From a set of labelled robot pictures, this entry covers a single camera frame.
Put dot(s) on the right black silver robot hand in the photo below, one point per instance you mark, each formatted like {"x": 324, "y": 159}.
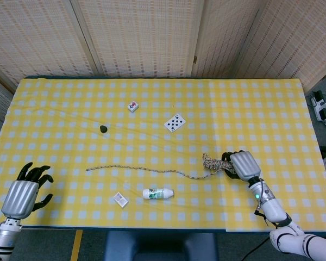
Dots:
{"x": 245, "y": 164}

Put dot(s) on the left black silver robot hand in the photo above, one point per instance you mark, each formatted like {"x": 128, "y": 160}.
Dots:
{"x": 19, "y": 198}

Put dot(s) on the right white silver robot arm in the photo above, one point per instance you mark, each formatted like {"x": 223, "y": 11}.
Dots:
{"x": 271, "y": 206}

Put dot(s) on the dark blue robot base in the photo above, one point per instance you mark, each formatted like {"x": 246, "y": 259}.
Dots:
{"x": 160, "y": 247}

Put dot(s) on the yellow white checkered tablecloth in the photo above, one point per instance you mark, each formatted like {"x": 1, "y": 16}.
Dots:
{"x": 163, "y": 146}

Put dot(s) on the yellow floor tape strip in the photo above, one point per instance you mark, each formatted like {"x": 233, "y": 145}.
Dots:
{"x": 76, "y": 244}

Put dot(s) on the spades playing card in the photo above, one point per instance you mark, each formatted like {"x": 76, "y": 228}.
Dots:
{"x": 175, "y": 123}

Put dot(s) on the white bottle with green label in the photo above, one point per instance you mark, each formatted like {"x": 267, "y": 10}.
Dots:
{"x": 157, "y": 193}

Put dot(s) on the white power strip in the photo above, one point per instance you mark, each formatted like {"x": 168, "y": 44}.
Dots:
{"x": 321, "y": 108}

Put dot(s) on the small white pink box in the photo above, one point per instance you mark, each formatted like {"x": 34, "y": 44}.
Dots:
{"x": 121, "y": 199}

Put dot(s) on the small black knob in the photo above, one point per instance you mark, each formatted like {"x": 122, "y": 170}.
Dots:
{"x": 103, "y": 129}

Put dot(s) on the brass screen hinge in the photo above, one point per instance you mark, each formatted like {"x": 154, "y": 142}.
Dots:
{"x": 195, "y": 59}

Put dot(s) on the white mahjong tile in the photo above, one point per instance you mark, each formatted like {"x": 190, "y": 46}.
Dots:
{"x": 133, "y": 106}

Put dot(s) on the woven bamboo folding screen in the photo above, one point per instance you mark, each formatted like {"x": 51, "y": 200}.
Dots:
{"x": 141, "y": 38}

